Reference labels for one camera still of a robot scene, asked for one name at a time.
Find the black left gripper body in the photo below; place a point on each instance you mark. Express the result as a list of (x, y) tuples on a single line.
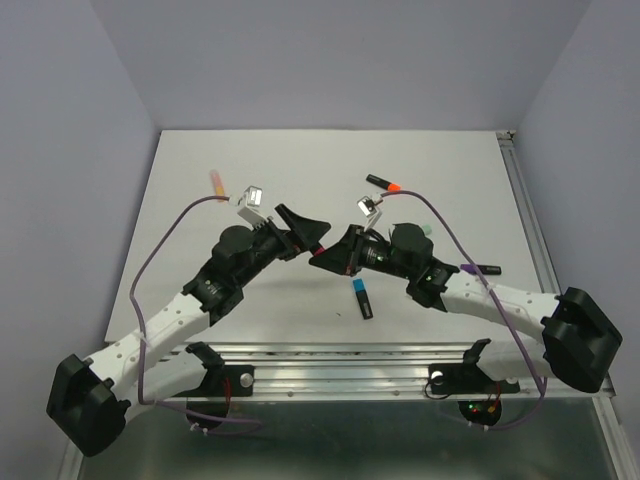
[(269, 243)]

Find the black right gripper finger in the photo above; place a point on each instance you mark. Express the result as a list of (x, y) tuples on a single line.
[(336, 266), (339, 255)]

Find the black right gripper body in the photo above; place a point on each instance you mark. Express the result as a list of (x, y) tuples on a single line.
[(369, 254)]

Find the blue black highlighter body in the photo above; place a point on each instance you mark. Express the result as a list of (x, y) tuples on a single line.
[(364, 304)]

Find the blue highlighter cap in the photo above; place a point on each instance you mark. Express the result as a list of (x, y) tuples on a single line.
[(358, 285)]

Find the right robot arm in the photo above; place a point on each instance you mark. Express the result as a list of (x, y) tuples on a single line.
[(566, 336)]

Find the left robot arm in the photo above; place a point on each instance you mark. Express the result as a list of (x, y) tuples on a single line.
[(89, 397)]

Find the orange cap black highlighter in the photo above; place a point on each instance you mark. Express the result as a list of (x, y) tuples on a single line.
[(382, 184)]

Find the pastel pink orange highlighter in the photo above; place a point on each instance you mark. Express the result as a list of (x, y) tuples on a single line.
[(217, 183)]

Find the purple cap black highlighter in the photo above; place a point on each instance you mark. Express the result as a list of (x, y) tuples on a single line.
[(487, 270)]

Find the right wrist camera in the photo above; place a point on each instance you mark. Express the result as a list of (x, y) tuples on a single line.
[(370, 207)]

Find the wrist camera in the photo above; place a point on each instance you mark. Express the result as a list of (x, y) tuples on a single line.
[(247, 205), (370, 207)]

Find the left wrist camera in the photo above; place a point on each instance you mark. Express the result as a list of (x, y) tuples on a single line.
[(247, 205)]

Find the aluminium table rail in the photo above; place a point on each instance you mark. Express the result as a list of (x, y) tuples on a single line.
[(352, 412)]

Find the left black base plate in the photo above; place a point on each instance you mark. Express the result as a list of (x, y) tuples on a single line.
[(212, 398)]

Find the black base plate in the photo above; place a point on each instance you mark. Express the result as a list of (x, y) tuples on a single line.
[(212, 398), (480, 397)]

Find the right side aluminium rail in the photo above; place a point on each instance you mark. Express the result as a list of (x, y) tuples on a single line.
[(541, 258)]

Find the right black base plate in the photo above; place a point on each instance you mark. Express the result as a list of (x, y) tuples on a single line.
[(480, 397)]

